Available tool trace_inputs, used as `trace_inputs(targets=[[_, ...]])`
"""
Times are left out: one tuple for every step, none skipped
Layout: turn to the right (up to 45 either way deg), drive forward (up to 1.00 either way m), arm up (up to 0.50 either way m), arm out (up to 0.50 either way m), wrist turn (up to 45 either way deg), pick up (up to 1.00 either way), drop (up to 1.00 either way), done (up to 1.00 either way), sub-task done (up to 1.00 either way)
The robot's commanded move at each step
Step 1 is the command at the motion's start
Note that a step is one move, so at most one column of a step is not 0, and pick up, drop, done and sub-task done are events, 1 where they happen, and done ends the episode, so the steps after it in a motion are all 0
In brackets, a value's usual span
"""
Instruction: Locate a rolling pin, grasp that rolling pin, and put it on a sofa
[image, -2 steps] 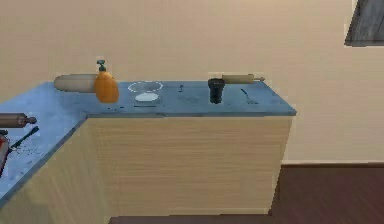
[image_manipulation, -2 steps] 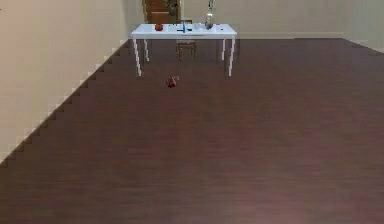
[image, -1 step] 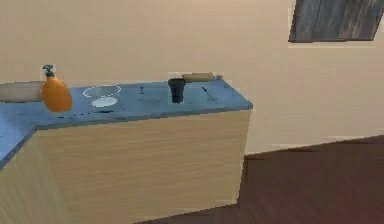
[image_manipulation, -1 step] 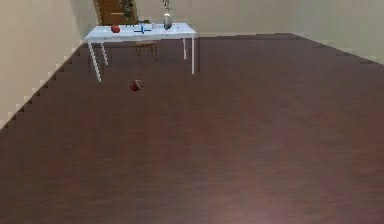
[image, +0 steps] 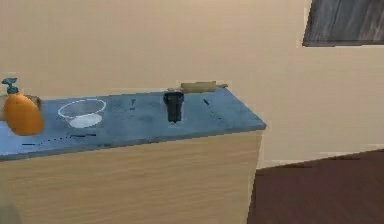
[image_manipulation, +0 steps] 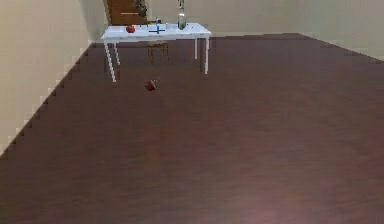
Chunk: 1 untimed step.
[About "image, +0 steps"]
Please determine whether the wooden rolling pin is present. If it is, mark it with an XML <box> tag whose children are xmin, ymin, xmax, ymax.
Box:
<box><xmin>166</xmin><ymin>80</ymin><xmax>230</xmax><ymax>95</ymax></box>

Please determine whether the black cup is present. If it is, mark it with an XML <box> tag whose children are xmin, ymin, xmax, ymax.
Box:
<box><xmin>162</xmin><ymin>91</ymin><xmax>185</xmax><ymax>124</ymax></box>

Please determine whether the wooden counter with blue top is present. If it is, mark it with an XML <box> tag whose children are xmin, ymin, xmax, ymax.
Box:
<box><xmin>0</xmin><ymin>87</ymin><xmax>268</xmax><ymax>224</ymax></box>

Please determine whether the clear glass bowl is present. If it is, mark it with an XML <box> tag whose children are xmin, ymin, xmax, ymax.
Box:
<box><xmin>57</xmin><ymin>98</ymin><xmax>108</xmax><ymax>130</ymax></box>

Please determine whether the orange soap bottle, teal pump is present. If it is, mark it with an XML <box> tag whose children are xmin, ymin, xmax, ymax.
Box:
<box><xmin>0</xmin><ymin>77</ymin><xmax>45</xmax><ymax>137</ymax></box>

